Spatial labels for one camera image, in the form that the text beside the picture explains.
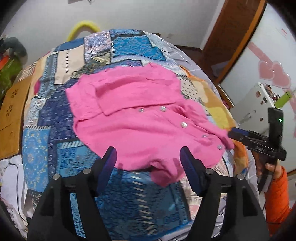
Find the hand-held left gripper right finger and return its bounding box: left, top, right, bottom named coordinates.
left=180, top=146, right=271, bottom=241

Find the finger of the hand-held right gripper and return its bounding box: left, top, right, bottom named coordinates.
left=231, top=127, right=251, bottom=138
left=228, top=131, right=250, bottom=145

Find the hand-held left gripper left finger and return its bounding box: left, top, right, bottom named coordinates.
left=26, top=146, right=117, bottom=241

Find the pink knit cardigan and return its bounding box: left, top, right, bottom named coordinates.
left=65, top=63, right=235, bottom=188

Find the person's right forearm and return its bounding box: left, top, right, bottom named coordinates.
left=264, top=166, right=292, bottom=237

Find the person's right hand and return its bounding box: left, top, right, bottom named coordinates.
left=265, top=162, right=282, bottom=179

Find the green plastic piece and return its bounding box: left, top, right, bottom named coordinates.
left=275, top=90, right=293, bottom=108

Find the white electrical box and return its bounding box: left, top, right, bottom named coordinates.
left=236, top=82, right=278, bottom=130

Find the patchwork printed blanket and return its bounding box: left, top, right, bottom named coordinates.
left=22, top=29, right=249, bottom=241

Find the white printed cloth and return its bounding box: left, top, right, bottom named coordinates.
left=0, top=158, right=30, bottom=232

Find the wooden board with flower cutouts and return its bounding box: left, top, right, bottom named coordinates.
left=0, top=74, right=33, bottom=160

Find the yellow foam tube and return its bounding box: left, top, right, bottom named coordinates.
left=67, top=20, right=100, bottom=42

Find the orange box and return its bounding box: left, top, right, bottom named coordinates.
left=0, top=54, right=12, bottom=67

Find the grey plush toy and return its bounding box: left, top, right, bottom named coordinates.
left=0, top=37, right=28, bottom=57

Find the pink heart wall sticker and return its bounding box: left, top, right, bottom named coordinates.
left=247, top=42, right=292, bottom=90

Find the black cable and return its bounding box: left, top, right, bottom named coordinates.
left=8, top=162, right=28, bottom=220

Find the wooden door frame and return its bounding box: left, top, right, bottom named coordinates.
left=201, top=0, right=267, bottom=84

